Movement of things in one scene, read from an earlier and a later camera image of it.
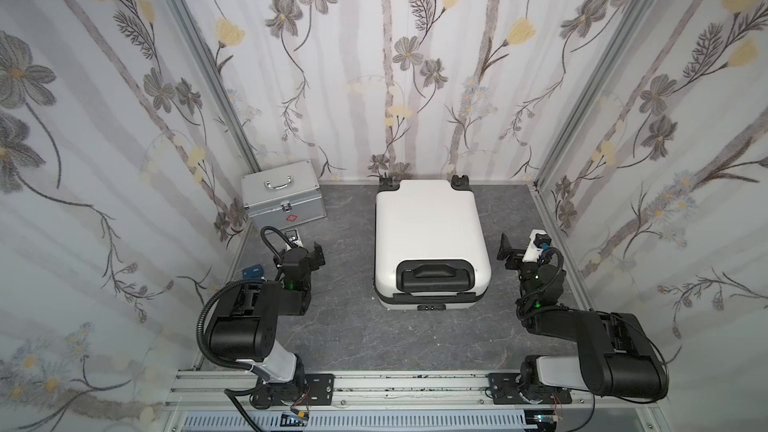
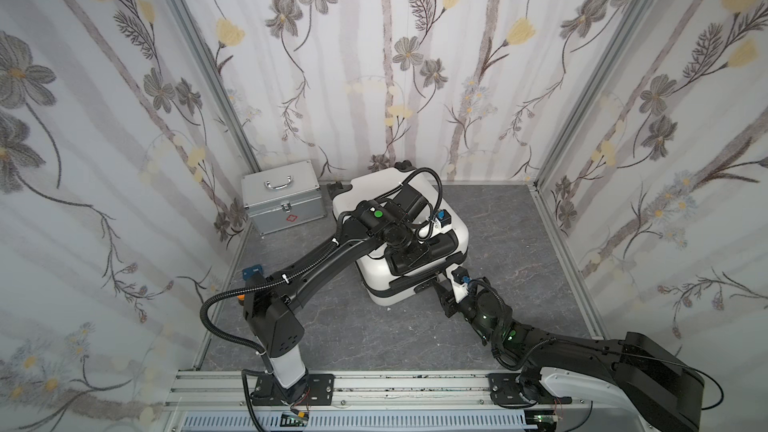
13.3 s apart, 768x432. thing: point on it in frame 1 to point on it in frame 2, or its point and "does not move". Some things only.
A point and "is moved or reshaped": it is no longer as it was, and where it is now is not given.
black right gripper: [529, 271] to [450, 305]
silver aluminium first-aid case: [283, 198] does not move
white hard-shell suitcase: [430, 243] is moved or reshaped
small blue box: [254, 272] does not move
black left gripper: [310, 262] to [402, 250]
